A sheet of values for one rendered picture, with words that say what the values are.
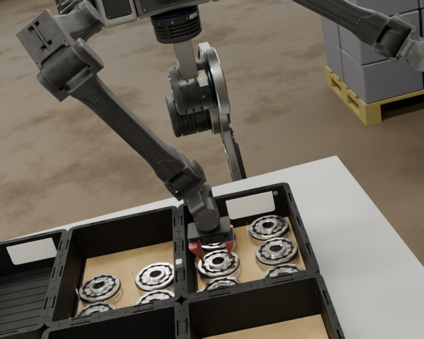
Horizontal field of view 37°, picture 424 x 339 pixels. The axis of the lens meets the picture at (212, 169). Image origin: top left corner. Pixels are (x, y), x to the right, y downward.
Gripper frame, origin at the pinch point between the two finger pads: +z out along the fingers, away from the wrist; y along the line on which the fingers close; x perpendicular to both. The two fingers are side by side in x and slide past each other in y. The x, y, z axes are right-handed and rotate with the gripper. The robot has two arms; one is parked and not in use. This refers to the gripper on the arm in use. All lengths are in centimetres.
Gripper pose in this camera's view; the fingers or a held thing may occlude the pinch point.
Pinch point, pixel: (217, 257)
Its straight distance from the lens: 156.4
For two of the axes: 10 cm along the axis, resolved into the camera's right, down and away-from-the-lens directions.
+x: -0.1, -4.7, 8.8
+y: 9.8, -1.9, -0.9
